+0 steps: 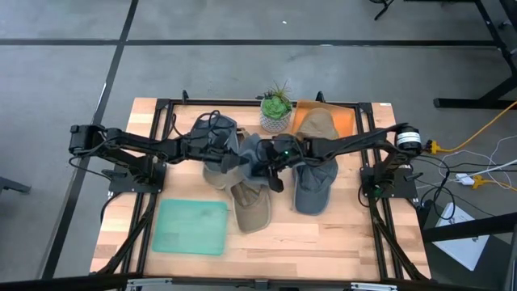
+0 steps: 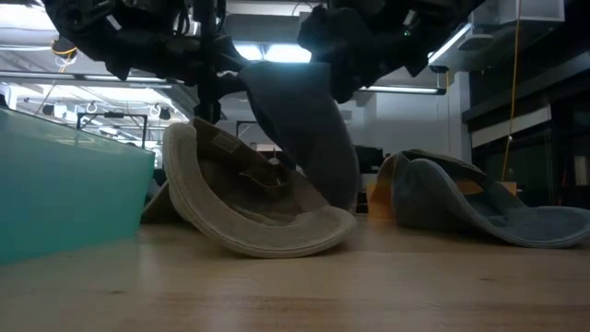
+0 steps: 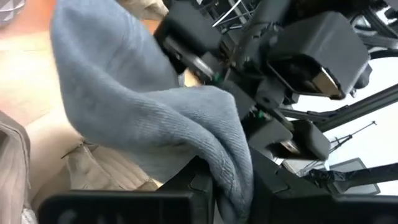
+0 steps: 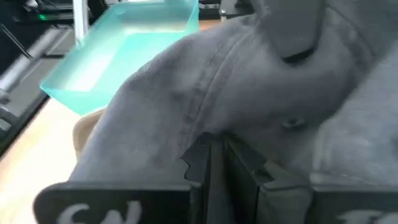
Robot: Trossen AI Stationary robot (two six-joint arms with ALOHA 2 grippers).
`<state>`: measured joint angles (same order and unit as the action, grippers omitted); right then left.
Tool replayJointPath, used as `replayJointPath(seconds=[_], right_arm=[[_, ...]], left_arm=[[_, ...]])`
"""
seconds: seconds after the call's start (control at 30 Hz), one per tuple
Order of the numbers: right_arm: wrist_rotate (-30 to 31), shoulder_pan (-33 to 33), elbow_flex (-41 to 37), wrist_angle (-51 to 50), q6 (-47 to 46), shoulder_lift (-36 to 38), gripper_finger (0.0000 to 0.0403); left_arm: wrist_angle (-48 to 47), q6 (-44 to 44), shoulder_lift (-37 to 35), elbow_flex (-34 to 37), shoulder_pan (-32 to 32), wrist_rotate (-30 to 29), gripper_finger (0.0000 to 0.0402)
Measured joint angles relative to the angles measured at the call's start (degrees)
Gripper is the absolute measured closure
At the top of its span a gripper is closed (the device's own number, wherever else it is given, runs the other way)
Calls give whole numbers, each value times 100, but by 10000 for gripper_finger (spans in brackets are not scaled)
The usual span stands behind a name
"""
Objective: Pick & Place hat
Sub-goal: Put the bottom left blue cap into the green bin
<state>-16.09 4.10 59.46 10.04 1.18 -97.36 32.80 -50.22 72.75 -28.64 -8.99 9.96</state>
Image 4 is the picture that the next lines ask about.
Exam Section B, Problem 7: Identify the beige baseball cap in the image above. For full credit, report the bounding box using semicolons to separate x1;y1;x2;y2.
72;108;107;160

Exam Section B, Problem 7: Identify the teal plastic tray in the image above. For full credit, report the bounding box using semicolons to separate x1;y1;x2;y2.
39;0;200;116

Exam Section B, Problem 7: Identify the grey baseball cap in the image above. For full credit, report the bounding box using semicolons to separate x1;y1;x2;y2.
68;0;398;185
310;43;398;187

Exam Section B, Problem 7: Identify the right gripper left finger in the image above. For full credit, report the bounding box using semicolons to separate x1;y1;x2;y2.
32;133;226;224

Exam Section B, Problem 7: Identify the silver aluminium frame bracket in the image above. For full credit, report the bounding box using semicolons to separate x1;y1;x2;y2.
72;0;90;43

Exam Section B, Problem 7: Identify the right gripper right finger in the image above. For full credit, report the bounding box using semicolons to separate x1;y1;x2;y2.
224;136;398;224

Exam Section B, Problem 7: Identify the black aluminium table frame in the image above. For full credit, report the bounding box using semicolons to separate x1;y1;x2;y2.
0;90;52;156

